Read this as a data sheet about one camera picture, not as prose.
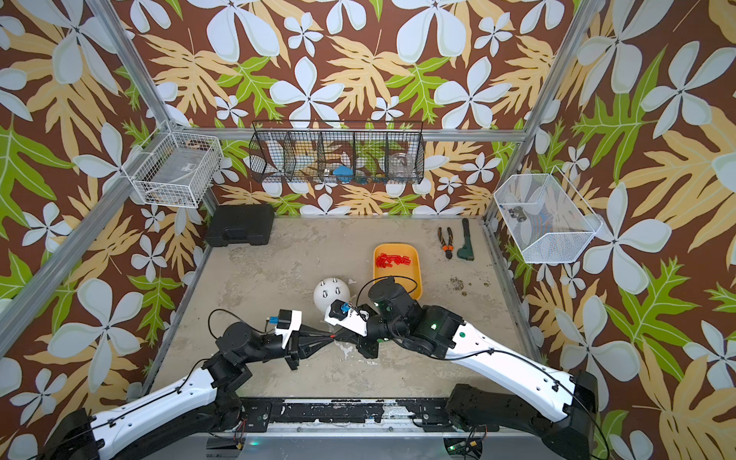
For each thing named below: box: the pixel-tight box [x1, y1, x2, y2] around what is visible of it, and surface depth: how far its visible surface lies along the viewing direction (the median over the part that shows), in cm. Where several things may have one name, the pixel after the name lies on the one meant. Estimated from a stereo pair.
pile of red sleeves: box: [375, 253, 413, 269], surface depth 107 cm
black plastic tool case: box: [205, 204, 276, 248], surface depth 120 cm
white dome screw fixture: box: [313, 276, 351, 313], surface depth 88 cm
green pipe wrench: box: [457, 217, 475, 261], surface depth 110 cm
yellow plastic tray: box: [372, 242, 423, 300], surface depth 107 cm
